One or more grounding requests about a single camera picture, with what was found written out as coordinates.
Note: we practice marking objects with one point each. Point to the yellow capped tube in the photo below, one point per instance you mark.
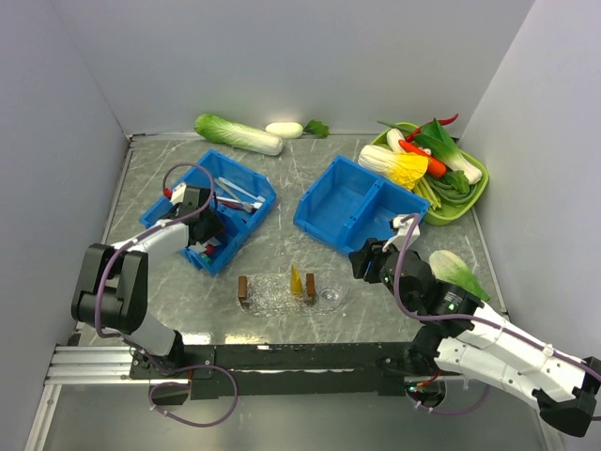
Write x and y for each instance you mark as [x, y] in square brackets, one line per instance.
[296, 285]

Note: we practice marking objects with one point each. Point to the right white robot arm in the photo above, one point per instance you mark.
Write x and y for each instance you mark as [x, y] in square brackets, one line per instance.
[463, 334]

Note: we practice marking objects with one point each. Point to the blue storage bin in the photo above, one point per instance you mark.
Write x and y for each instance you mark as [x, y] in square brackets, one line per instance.
[349, 204]
[171, 237]

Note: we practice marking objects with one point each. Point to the green napa cabbage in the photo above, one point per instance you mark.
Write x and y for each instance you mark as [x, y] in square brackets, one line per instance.
[222, 131]

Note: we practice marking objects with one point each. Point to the green beans bundle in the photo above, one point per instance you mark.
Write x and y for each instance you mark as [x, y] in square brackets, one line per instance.
[440, 194]

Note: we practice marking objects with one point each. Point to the yellow white cabbage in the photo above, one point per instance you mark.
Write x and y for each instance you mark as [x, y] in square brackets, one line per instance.
[402, 169]

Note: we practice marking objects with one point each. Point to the bok choy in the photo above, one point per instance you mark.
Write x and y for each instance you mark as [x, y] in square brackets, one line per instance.
[444, 148]

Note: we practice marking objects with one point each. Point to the black base frame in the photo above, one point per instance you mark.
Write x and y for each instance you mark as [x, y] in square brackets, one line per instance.
[383, 368]

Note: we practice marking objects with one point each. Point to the white toothbrush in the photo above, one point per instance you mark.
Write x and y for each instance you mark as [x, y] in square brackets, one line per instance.
[230, 184]

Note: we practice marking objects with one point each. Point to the left blue storage bin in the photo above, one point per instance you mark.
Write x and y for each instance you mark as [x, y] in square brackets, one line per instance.
[171, 237]

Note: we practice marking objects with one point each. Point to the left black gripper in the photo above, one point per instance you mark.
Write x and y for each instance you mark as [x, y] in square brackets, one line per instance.
[216, 225]

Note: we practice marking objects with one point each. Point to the green vegetable tray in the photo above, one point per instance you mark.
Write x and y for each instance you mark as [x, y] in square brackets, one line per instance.
[465, 179]

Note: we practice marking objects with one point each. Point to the grey metal toothbrush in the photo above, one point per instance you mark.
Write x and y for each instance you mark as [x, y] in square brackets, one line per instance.
[231, 194]

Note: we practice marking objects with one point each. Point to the small green cabbage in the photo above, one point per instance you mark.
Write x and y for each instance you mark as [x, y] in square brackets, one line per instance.
[450, 268]

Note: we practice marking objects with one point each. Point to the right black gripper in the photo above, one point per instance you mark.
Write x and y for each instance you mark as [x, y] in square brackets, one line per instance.
[360, 261]

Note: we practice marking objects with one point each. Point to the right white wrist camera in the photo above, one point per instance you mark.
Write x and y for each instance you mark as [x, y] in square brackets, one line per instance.
[400, 225]

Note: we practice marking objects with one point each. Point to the orange carrot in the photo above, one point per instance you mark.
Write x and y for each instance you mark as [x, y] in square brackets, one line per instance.
[435, 168]

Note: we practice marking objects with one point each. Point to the white toothpaste tube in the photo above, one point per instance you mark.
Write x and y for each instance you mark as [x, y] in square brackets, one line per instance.
[207, 248]

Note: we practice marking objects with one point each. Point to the red blue toothbrush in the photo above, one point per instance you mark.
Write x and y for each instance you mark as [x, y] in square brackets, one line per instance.
[240, 205]

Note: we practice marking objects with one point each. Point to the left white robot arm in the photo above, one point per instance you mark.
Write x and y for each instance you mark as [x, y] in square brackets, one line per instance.
[111, 293]

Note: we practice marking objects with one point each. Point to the white radish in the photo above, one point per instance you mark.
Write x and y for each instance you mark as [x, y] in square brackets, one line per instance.
[285, 130]

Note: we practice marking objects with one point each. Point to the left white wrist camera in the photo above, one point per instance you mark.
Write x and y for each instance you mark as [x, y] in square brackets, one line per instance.
[175, 195]

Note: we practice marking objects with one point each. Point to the right blue storage bin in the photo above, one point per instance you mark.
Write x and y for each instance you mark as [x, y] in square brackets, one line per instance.
[349, 204]

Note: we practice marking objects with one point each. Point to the clear plastic cup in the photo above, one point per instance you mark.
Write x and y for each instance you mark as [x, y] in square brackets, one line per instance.
[330, 295]

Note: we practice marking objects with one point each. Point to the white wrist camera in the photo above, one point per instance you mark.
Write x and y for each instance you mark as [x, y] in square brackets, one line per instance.
[175, 195]
[400, 225]

